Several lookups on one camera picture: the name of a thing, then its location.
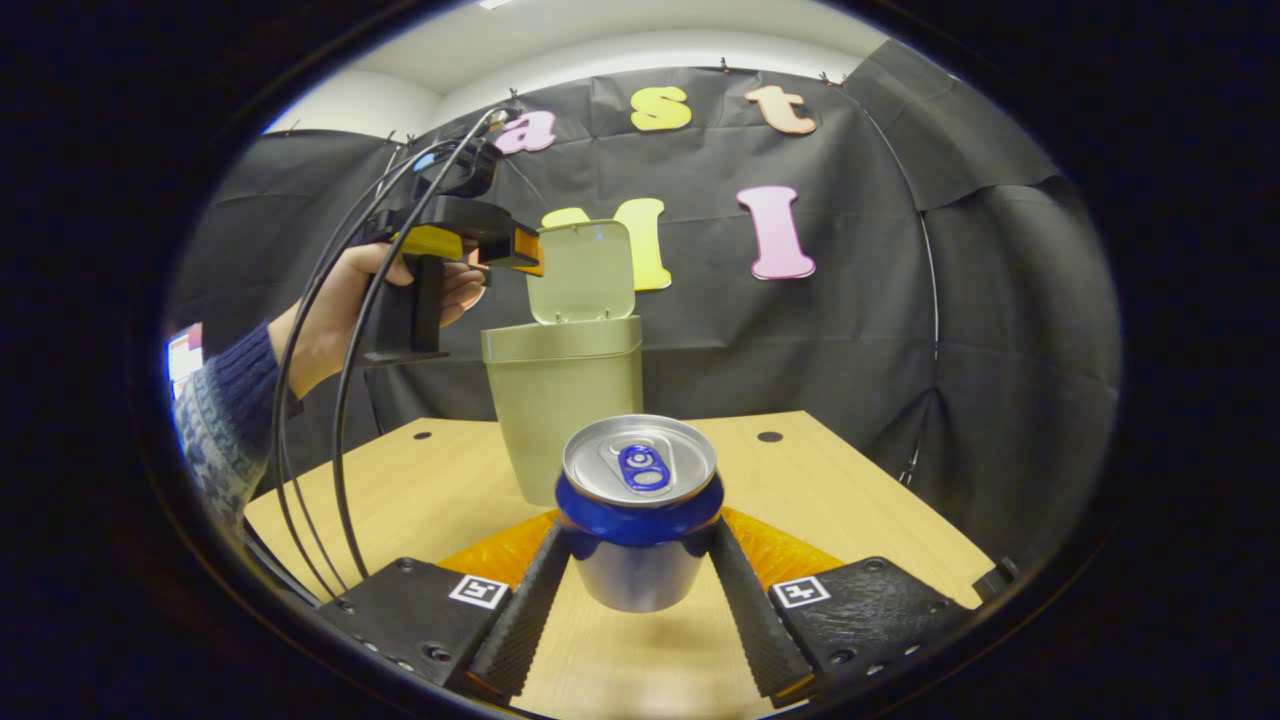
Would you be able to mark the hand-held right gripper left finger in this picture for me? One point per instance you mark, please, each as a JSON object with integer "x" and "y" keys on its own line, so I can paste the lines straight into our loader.
{"x": 530, "y": 620}

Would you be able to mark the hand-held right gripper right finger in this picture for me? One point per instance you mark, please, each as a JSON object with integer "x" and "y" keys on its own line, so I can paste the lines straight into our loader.
{"x": 760, "y": 630}

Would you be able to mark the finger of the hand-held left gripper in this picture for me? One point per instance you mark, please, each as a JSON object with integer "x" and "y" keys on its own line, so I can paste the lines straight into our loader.
{"x": 520, "y": 250}

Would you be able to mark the blue pop can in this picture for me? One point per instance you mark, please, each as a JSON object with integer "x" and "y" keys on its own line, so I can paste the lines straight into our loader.
{"x": 640, "y": 560}

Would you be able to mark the green desktop garbage bin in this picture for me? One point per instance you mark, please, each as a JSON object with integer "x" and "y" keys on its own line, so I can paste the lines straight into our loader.
{"x": 560, "y": 400}

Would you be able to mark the wooden desktop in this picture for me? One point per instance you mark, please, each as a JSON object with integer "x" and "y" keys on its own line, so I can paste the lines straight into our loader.
{"x": 800, "y": 500}

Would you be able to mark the computer monitor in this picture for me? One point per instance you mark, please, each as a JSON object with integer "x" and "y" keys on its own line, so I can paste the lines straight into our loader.
{"x": 185, "y": 352}

